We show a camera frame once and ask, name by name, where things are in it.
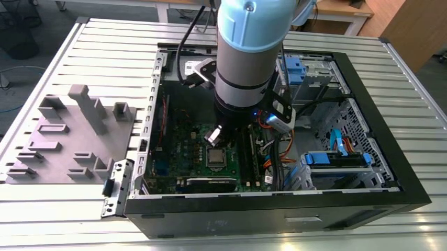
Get metal socket cover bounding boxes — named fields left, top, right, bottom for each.
left=202, top=124, right=224, bottom=144

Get CPU socket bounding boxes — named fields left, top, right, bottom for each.
left=204, top=145, right=231, bottom=168

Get silver power supply unit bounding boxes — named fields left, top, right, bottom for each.
left=162, top=54, right=219, bottom=112

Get black RAM slot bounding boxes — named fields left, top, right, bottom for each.
left=245, top=125, right=259, bottom=185
left=239, top=142, right=249, bottom=185
left=243, top=130, right=252, bottom=185

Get green Dell motherboard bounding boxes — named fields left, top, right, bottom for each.
left=141, top=115, right=279, bottom=195

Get blue plastic drive rails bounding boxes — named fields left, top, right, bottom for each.
left=283, top=56, right=307, bottom=85

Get silver drive cage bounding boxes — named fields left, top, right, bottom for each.
left=275, top=55, right=351, bottom=117

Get black graphics card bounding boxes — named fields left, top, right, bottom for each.
left=184, top=177, right=239, bottom=195

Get hard disk in blue carrier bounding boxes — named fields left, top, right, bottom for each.
left=301, top=152, right=372, bottom=168

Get silver disk bay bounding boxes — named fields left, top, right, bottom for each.
left=299, top=167, right=387, bottom=191

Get black PC case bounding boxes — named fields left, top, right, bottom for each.
left=100, top=43, right=432, bottom=240

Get silver hinged slot retainer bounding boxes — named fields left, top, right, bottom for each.
left=100, top=157, right=136, bottom=220

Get grey parts rack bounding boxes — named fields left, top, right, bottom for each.
left=0, top=83, right=146, bottom=186

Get wooden cabinet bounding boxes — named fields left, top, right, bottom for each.
left=379, top=0, right=447, bottom=75

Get black bin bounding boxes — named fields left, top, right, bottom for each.
left=5, top=25, right=40, bottom=60

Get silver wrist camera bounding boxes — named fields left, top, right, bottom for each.
left=261, top=91, right=299, bottom=133

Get orange red power wires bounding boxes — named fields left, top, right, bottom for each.
left=256, top=115, right=299, bottom=170

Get red black twisted wire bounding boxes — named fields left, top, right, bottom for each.
left=156, top=94, right=170, bottom=152

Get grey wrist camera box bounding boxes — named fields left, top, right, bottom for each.
left=181, top=58, right=220, bottom=92

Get thick black cable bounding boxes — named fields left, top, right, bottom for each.
left=271, top=96, right=351, bottom=191

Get black camera cable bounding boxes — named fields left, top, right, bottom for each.
left=174, top=4, right=206, bottom=87

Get light blue SATA wire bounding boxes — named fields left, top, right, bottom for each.
left=281, top=166, right=300, bottom=190

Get blue flat SATA wire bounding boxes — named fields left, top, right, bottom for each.
left=329, top=129, right=348, bottom=156

